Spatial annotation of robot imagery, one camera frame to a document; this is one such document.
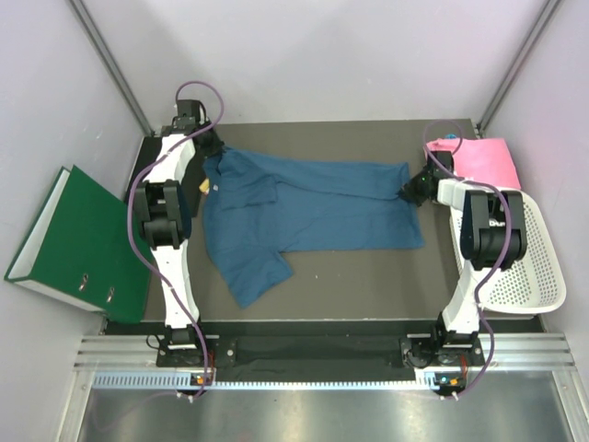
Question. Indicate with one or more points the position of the left aluminium corner post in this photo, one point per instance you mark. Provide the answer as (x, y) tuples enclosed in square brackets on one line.
[(102, 49)]

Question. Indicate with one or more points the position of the white perforated plastic basket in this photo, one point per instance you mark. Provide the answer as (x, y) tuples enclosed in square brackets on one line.
[(533, 285)]

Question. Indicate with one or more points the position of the blue t shirt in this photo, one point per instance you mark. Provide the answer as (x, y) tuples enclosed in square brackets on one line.
[(260, 207)]

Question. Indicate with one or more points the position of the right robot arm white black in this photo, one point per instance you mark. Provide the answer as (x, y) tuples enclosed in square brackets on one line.
[(492, 238)]

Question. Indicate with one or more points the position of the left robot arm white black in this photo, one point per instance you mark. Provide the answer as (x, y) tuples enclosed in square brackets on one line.
[(164, 218)]

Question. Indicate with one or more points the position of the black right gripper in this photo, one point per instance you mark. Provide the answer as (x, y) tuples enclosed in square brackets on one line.
[(408, 190)]

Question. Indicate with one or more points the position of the aluminium corner post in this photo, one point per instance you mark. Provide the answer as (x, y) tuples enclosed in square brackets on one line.
[(549, 9), (102, 49)]

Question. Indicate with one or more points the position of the right aluminium corner post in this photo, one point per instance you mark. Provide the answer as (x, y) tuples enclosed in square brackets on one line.
[(549, 9)]

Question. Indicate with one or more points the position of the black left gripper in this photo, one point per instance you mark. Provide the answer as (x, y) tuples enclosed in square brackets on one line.
[(214, 148)]

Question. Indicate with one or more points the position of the pink folded t shirt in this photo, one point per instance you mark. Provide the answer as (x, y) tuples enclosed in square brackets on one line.
[(483, 160)]

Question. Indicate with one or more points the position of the grey slotted cable duct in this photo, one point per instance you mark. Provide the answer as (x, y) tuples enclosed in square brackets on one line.
[(127, 380)]

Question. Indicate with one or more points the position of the green ring binder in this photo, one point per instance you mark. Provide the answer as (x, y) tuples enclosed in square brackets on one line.
[(77, 250)]

